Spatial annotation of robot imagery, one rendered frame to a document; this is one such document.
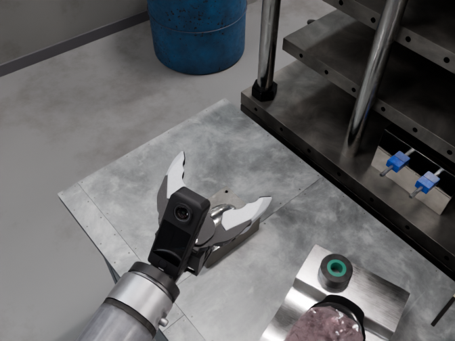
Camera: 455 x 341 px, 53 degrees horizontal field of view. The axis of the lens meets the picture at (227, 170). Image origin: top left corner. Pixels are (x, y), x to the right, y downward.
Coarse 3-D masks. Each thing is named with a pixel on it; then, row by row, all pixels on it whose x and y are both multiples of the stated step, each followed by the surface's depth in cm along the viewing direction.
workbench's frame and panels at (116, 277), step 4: (64, 204) 146; (72, 216) 145; (76, 220) 143; (88, 236) 140; (124, 240) 136; (100, 252) 136; (104, 256) 134; (108, 264) 180; (108, 268) 188; (112, 268) 132; (112, 272) 185; (112, 276) 192; (116, 276) 182; (116, 280) 190; (176, 304) 124; (156, 332) 174; (160, 332) 122; (156, 336) 181; (160, 336) 171; (164, 336) 121; (156, 340) 189; (160, 340) 177; (164, 340) 169; (168, 340) 119
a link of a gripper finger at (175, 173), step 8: (184, 152) 69; (176, 160) 68; (184, 160) 68; (176, 168) 66; (168, 176) 66; (176, 176) 66; (168, 184) 65; (176, 184) 65; (184, 184) 65; (168, 192) 64
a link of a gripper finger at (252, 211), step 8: (264, 200) 65; (240, 208) 64; (248, 208) 64; (256, 208) 64; (264, 208) 65; (224, 216) 63; (232, 216) 63; (240, 216) 63; (248, 216) 63; (256, 216) 64; (224, 224) 62; (232, 224) 62
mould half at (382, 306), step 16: (320, 256) 120; (304, 272) 117; (336, 272) 117; (368, 272) 117; (304, 288) 117; (320, 288) 114; (352, 288) 114; (368, 288) 114; (384, 288) 114; (400, 288) 114; (288, 304) 116; (304, 304) 116; (368, 304) 112; (384, 304) 112; (400, 304) 112; (272, 320) 111; (288, 320) 112; (368, 320) 110; (384, 320) 109; (272, 336) 108; (368, 336) 111; (384, 336) 110
